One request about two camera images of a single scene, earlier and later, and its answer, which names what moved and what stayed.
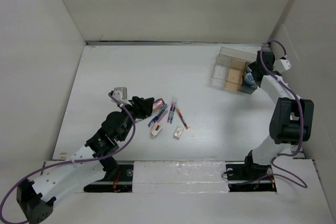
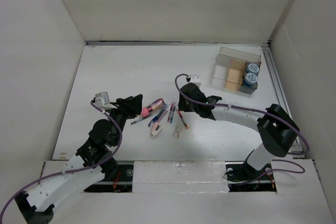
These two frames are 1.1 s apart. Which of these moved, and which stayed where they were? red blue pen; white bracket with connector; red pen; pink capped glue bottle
Moved: white bracket with connector
Stayed: pink capped glue bottle; red pen; red blue pen
